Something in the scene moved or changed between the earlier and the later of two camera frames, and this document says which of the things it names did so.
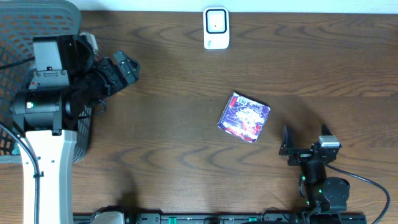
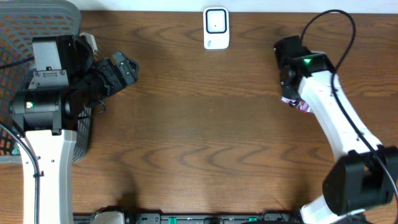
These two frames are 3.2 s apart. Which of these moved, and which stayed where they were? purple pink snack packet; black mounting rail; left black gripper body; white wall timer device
Moved: purple pink snack packet
Stayed: black mounting rail; left black gripper body; white wall timer device
